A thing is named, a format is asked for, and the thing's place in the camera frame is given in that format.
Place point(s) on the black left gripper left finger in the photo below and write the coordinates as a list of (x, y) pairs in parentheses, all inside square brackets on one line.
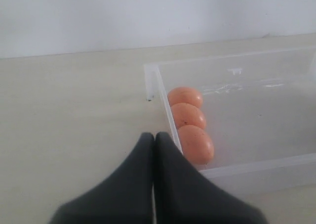
[(125, 197)]

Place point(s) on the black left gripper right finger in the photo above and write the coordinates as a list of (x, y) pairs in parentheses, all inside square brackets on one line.
[(184, 196)]

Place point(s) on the brown egg back left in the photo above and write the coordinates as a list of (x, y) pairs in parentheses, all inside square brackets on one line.
[(188, 95)]

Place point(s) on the clear plastic bin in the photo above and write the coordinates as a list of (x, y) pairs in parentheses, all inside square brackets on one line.
[(260, 109)]

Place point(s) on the brown egg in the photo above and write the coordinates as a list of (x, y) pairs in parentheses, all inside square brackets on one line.
[(187, 114), (188, 95), (196, 144)]

